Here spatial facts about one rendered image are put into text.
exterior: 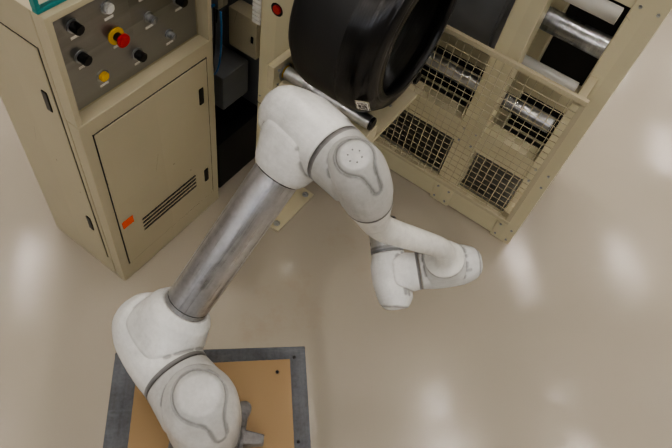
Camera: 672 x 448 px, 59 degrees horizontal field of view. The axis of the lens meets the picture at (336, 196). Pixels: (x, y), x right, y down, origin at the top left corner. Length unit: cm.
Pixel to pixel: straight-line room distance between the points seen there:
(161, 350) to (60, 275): 131
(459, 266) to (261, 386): 58
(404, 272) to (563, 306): 134
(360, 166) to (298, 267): 155
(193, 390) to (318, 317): 124
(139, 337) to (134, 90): 82
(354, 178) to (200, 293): 45
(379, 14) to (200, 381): 93
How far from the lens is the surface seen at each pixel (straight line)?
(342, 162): 103
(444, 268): 153
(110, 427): 164
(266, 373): 158
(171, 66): 197
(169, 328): 133
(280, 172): 115
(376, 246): 160
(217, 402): 127
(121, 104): 189
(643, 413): 277
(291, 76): 192
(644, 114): 389
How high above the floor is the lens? 220
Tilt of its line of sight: 53 degrees down
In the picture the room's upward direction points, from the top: 13 degrees clockwise
